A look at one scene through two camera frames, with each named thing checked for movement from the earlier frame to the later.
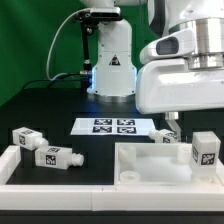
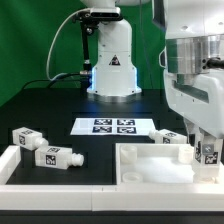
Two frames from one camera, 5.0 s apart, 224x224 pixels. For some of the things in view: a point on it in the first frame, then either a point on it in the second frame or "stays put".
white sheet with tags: [112, 126] stays put
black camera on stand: [89, 21] stays put
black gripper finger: [171, 118] to [206, 133]
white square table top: [159, 164] stays put
